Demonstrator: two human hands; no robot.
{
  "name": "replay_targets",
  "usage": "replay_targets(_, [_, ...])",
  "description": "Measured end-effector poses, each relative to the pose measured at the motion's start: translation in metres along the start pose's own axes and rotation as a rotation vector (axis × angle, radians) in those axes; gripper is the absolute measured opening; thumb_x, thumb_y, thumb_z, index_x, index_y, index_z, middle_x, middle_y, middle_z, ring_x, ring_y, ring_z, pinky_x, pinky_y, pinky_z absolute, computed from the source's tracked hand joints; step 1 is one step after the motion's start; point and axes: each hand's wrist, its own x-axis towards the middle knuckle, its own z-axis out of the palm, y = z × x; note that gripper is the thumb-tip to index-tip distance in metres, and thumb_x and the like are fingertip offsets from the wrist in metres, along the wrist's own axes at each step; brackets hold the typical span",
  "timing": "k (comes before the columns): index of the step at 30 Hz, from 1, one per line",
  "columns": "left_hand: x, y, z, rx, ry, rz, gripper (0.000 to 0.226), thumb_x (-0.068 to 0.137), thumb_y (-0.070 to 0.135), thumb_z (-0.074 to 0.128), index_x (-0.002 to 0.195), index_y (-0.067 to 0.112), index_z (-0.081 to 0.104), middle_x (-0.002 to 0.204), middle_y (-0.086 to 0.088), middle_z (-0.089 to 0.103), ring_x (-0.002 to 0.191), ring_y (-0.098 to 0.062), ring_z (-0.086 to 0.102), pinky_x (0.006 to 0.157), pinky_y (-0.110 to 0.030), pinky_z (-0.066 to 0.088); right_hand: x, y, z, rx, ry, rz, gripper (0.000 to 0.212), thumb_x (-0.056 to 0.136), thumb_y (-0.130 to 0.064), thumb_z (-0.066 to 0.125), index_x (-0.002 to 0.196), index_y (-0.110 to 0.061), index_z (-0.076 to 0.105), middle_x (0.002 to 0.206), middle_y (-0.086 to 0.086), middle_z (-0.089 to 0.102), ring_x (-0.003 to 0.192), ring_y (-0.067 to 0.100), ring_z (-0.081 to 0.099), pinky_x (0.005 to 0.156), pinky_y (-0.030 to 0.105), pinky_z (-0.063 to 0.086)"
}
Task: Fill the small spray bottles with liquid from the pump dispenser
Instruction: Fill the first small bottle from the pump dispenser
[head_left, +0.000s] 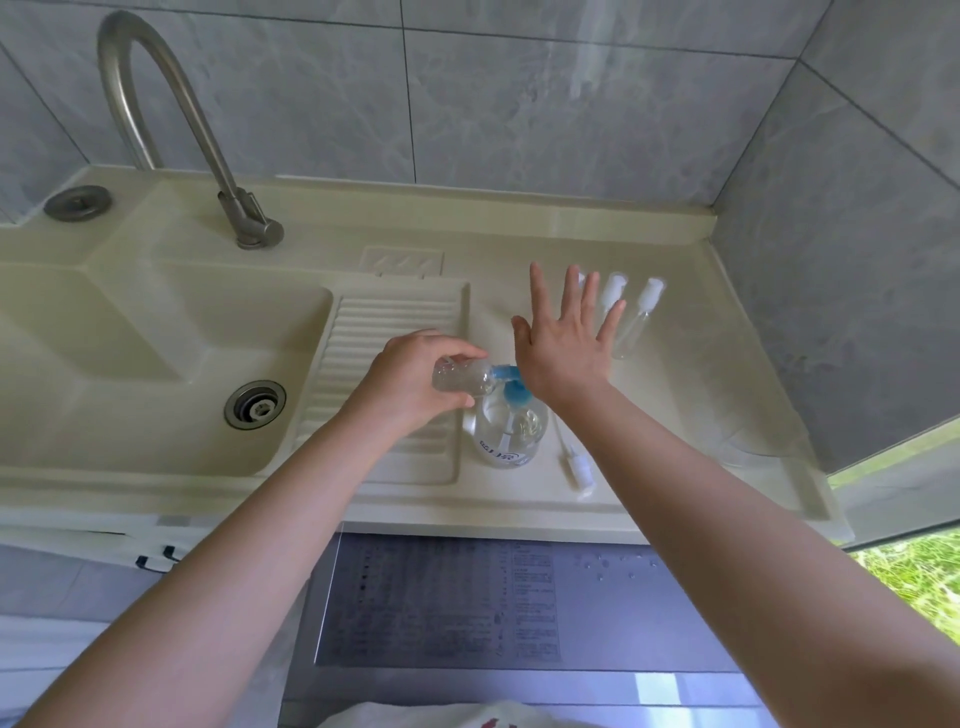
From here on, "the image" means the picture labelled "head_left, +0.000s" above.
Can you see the person's left hand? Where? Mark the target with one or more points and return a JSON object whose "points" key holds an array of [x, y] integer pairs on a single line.
{"points": [[401, 382]]}

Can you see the person's right hand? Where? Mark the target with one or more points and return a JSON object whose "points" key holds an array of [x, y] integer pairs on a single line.
{"points": [[562, 345]]}

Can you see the person's right middle finger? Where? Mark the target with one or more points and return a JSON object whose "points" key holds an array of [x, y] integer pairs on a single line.
{"points": [[574, 294]]}

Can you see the person's right thumb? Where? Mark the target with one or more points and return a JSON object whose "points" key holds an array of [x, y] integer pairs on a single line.
{"points": [[520, 335]]}

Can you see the person's right little finger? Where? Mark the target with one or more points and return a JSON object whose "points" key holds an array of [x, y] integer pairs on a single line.
{"points": [[613, 321]]}

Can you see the person's left fingers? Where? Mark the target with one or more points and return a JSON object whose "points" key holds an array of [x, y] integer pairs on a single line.
{"points": [[457, 349]]}

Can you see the small clear plastic bottle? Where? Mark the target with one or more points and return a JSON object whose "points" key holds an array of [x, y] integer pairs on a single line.
{"points": [[465, 377]]}

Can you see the person's left forearm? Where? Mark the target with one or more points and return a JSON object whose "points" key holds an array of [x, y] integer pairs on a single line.
{"points": [[225, 570]]}

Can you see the person's right forearm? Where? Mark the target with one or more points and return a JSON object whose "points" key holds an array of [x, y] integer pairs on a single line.
{"points": [[735, 555]]}

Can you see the clear spray bottle white cap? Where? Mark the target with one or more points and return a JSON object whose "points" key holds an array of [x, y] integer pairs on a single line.
{"points": [[580, 278], [637, 322], [616, 286]]}

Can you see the blue funnel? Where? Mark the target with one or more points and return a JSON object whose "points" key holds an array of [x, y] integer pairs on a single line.
{"points": [[513, 379]]}

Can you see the large clear liquid bottle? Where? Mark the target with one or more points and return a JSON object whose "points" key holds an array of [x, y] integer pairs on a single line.
{"points": [[504, 439]]}

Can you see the white spray pump head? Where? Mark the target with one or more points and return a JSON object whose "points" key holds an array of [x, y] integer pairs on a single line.
{"points": [[577, 472]]}

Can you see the steel sink drain strainer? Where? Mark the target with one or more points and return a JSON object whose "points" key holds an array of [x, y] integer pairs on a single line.
{"points": [[256, 405]]}

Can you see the printed instruction label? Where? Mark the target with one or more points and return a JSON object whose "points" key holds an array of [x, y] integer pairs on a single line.
{"points": [[442, 600]]}

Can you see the beige sink with washboard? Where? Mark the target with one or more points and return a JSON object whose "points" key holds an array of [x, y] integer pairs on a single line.
{"points": [[187, 315]]}

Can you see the steel gooseneck faucet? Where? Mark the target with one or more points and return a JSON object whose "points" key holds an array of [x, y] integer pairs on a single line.
{"points": [[225, 176]]}

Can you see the grey washing machine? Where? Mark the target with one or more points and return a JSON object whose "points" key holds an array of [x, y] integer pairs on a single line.
{"points": [[600, 622]]}

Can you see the person's white clothing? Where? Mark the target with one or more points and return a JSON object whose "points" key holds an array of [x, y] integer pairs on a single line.
{"points": [[420, 716]]}

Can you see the round steel hole cover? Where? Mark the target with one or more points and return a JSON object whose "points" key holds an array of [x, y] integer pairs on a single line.
{"points": [[77, 203]]}

